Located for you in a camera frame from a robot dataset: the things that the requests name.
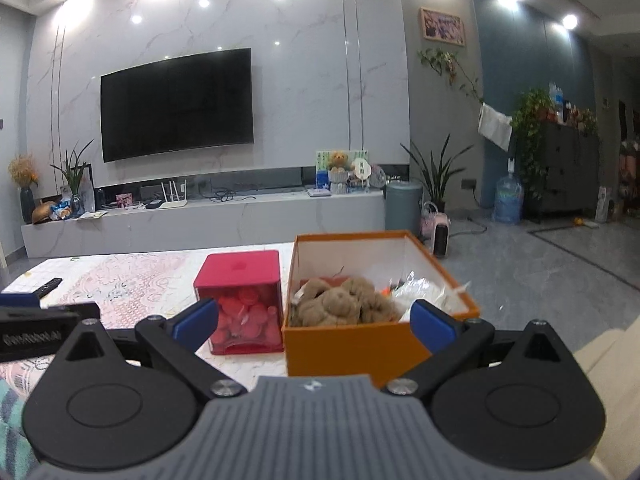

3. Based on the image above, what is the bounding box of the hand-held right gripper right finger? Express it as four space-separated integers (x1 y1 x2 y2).
381 298 572 397

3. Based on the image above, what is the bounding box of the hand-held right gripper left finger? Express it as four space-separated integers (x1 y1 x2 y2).
64 298 247 398

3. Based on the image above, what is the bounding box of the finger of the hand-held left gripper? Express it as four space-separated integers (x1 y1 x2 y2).
0 292 41 310

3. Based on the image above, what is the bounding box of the orange cardboard box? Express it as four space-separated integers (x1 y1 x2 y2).
281 230 482 379

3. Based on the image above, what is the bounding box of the bear-shaped brown loofah sponge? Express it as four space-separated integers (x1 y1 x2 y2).
290 275 402 327

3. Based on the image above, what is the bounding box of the black remote control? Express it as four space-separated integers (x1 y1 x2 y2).
31 277 64 299

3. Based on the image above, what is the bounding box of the clear plastic bag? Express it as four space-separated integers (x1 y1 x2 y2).
392 270 473 314

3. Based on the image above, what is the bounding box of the red plastic container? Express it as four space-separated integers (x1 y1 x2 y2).
194 250 284 356

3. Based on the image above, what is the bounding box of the pale patterned tablecloth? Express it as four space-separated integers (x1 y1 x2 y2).
0 242 297 397

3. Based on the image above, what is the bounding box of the teal patterned cloth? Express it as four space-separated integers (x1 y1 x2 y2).
0 377 42 480

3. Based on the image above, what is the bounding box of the pink space heater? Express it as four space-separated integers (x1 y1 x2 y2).
430 212 453 259

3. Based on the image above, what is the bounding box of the golden round ornament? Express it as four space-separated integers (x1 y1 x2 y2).
31 201 59 225

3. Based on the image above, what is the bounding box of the white marble tv cabinet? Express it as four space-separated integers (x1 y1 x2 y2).
21 191 389 260

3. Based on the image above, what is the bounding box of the dark vase with dried flowers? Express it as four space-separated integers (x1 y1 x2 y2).
7 154 40 225

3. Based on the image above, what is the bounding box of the grey trash bin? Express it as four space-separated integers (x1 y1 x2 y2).
385 180 425 239

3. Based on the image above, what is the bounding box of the white wifi router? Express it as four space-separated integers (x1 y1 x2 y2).
145 178 189 210

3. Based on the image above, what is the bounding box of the small potted grass plant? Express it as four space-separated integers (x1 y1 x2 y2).
50 140 96 214

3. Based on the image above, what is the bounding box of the blue water jug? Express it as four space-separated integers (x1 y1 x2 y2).
492 171 525 226

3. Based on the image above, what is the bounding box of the long-leaf potted plant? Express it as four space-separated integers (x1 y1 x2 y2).
400 134 474 214

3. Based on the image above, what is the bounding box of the brown teddy bear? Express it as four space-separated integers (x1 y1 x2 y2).
327 151 351 182

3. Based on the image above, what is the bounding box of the green picture card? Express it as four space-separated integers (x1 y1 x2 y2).
316 149 370 194

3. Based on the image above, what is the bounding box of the hanging white cloth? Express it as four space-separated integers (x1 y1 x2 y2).
477 102 514 152

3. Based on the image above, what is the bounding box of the dark sideboard cabinet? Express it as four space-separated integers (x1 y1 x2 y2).
517 122 601 224

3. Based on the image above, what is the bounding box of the white floor appliance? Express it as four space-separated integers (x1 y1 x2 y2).
597 186 614 224

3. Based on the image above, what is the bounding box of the climbing leafy green plant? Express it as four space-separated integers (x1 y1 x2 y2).
510 87 557 202

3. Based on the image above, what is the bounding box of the trailing green vine plant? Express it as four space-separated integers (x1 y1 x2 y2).
417 47 484 104

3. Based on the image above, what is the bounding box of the black wall television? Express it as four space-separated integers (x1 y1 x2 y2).
100 47 254 163

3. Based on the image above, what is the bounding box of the framed wall picture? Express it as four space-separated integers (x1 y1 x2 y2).
419 7 466 48

